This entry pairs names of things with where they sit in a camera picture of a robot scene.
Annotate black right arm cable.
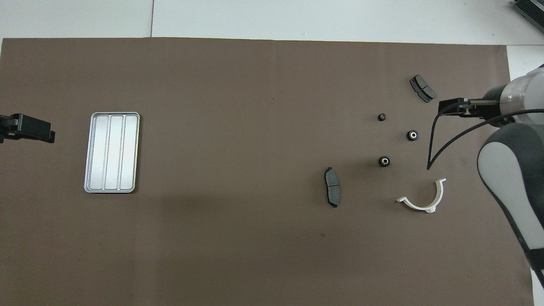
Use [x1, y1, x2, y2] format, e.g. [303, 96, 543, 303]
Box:
[426, 99, 544, 170]

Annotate black ribbed metal block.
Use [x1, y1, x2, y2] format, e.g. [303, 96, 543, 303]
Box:
[511, 0, 544, 22]

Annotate single dark grey brake pad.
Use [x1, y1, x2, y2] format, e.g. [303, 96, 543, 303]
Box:
[324, 167, 341, 208]

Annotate brown paper table mat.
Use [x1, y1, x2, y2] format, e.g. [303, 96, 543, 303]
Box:
[0, 37, 535, 306]

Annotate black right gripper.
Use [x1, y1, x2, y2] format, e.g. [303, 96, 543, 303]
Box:
[438, 84, 513, 126]

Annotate silver ribbed metal tray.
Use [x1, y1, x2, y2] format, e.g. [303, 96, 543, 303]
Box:
[84, 112, 141, 194]

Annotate white plastic half-ring clamp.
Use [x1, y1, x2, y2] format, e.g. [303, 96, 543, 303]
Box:
[396, 178, 447, 213]

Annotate stacked dark grey brake pads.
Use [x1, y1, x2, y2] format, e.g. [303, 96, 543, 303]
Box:
[409, 74, 437, 103]

